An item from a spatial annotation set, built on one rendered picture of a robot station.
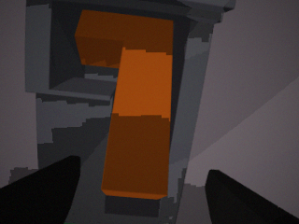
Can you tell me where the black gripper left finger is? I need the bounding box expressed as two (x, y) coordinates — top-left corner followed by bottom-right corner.
(0, 156), (81, 224)

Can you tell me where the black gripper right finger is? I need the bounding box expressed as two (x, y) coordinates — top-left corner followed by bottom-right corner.
(205, 169), (299, 224)

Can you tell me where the grey tray with pocket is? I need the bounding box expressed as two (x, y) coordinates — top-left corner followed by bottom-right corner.
(25, 0), (236, 224)

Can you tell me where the orange l-shaped part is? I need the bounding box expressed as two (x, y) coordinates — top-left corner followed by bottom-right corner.
(75, 9), (173, 199)

